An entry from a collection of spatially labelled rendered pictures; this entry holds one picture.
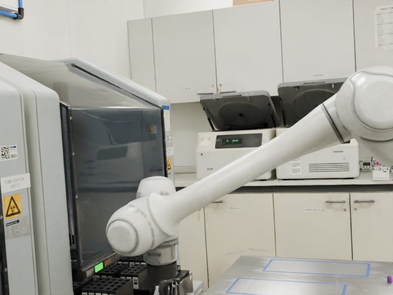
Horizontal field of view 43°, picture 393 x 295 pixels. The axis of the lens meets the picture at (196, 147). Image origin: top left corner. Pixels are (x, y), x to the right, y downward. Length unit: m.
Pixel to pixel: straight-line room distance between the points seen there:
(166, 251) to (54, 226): 0.27
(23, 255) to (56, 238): 0.12
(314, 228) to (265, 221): 0.34
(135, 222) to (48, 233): 0.27
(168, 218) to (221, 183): 0.13
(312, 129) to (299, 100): 2.64
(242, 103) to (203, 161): 0.53
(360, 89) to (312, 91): 2.77
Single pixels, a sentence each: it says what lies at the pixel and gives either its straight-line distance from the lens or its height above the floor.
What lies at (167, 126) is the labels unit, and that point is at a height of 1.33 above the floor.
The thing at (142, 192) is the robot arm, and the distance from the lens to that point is 1.20.
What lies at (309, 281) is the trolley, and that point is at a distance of 1.66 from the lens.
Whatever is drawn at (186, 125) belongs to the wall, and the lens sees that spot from 4.31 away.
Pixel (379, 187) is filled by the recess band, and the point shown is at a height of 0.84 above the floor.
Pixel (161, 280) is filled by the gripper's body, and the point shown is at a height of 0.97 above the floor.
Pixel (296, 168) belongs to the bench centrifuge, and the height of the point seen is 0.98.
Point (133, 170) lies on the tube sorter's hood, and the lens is 1.56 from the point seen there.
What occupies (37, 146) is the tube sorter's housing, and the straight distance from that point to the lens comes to 1.18.
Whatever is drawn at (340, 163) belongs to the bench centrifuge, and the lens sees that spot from 3.45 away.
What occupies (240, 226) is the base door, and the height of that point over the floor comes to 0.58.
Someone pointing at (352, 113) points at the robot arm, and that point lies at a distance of 0.90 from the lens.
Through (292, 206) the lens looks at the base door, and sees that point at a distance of 3.51.
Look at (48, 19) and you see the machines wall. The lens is 3.26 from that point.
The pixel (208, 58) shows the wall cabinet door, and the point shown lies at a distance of 3.91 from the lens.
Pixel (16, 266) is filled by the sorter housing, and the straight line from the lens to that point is 1.13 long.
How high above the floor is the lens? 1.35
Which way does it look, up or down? 3 degrees down
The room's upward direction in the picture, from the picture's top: 3 degrees counter-clockwise
